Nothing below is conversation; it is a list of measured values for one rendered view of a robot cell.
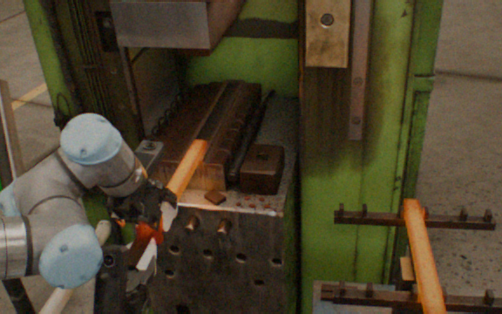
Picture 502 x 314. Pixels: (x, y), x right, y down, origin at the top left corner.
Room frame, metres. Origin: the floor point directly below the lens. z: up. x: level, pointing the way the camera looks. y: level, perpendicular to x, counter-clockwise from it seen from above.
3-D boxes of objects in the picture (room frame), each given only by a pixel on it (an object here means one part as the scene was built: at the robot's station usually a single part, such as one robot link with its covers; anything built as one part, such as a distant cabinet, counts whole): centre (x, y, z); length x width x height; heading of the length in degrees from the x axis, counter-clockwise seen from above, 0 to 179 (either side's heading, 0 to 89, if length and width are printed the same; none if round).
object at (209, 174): (1.19, 0.10, 0.96); 0.42 x 0.20 x 0.09; 165
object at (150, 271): (0.63, 0.20, 1.00); 0.09 x 0.05 x 0.02; 162
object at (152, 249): (0.68, 0.19, 0.98); 0.09 x 0.03 x 0.06; 162
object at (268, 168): (1.00, -0.03, 0.95); 0.12 x 0.08 x 0.06; 165
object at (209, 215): (1.19, 0.04, 0.69); 0.56 x 0.38 x 0.45; 165
